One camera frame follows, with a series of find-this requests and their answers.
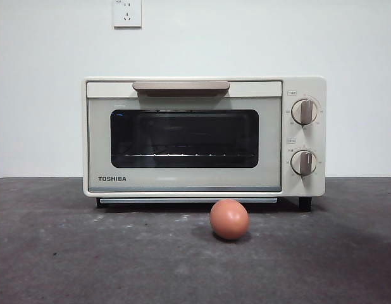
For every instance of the brown egg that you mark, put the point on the brown egg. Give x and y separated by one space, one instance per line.
229 219

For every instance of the grey oven crumb tray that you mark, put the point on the grey oven crumb tray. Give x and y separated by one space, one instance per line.
151 200

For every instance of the cream oven knob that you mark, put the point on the cream oven knob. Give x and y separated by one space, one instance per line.
304 111
304 162

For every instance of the cream Toshiba toaster oven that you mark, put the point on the cream Toshiba toaster oven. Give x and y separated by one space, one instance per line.
304 85

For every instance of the white wall socket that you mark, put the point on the white wall socket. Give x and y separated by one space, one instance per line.
127 14

